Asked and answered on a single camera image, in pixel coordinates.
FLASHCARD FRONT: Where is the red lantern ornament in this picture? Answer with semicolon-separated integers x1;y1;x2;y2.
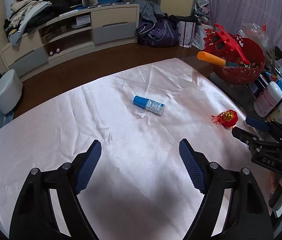
211;109;238;128

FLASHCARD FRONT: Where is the small blue cap bottle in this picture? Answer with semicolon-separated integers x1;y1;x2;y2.
133;96;165;115

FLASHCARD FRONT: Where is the pink satin tablecloth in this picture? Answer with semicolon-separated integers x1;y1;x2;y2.
0;59;270;239

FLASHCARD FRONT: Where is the red cutout basket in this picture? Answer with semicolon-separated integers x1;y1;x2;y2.
203;24;266;85

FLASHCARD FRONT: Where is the beige tv cabinet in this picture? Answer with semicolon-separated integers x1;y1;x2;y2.
1;3;139;81

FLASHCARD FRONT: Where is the orange foam handle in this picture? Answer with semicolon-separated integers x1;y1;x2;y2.
197;51;226;66

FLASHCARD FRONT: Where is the white pink label bottle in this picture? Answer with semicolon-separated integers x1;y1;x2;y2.
254;81;282;118

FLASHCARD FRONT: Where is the pile of clothes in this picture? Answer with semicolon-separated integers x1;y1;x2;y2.
3;0;52;46

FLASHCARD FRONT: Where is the purple bag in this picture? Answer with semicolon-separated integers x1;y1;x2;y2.
136;19;178;48

